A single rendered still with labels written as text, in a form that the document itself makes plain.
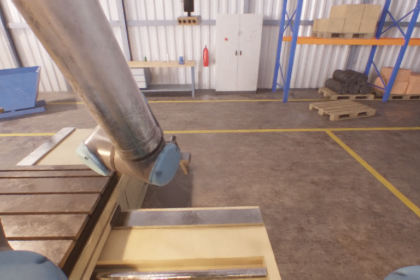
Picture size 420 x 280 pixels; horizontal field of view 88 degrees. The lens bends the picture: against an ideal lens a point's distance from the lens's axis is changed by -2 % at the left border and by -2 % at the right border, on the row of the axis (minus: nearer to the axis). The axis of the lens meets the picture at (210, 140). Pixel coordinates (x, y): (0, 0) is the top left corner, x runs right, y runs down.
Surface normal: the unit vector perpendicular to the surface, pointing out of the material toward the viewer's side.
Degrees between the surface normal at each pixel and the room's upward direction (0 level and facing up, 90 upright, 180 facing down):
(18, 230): 0
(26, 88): 90
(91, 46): 99
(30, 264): 5
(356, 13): 90
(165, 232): 0
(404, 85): 90
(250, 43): 90
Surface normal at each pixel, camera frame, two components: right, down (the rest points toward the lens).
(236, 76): 0.04, 0.47
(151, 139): 0.86, 0.26
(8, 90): 0.50, 0.40
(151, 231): 0.00, -0.88
